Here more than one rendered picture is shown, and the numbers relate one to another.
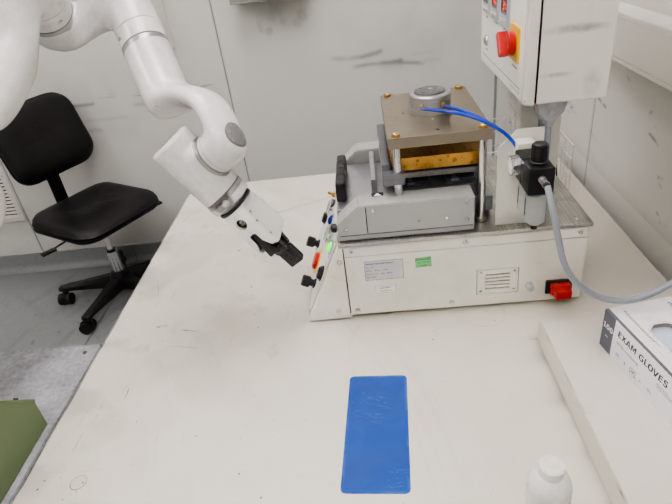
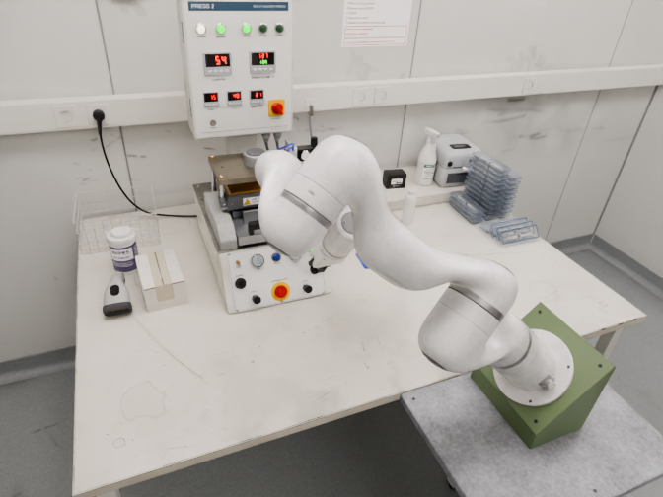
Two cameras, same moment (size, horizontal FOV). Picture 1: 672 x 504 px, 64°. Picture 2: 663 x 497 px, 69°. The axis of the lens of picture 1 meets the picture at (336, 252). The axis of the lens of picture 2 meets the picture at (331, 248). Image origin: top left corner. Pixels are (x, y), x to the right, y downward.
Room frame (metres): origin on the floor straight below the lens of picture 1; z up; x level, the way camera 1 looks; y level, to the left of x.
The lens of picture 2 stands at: (1.50, 1.13, 1.76)
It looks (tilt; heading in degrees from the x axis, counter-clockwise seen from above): 34 degrees down; 240
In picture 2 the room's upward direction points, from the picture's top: 4 degrees clockwise
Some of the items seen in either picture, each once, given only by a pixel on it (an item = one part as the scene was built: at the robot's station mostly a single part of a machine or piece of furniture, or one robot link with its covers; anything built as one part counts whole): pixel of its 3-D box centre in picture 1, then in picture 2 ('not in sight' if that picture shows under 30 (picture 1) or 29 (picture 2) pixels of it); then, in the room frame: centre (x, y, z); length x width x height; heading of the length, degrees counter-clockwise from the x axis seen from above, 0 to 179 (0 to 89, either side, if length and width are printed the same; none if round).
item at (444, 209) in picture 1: (400, 213); not in sight; (0.89, -0.13, 0.96); 0.26 x 0.05 x 0.07; 84
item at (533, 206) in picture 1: (528, 181); (307, 158); (0.78, -0.32, 1.05); 0.15 x 0.05 x 0.15; 174
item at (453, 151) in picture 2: not in sight; (451, 159); (0.00, -0.42, 0.88); 0.25 x 0.20 x 0.17; 79
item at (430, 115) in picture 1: (448, 124); (259, 166); (1.00, -0.25, 1.08); 0.31 x 0.24 x 0.13; 174
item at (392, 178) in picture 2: not in sight; (394, 178); (0.30, -0.43, 0.83); 0.09 x 0.06 x 0.07; 167
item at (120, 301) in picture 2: not in sight; (115, 289); (1.50, -0.17, 0.79); 0.20 x 0.08 x 0.08; 85
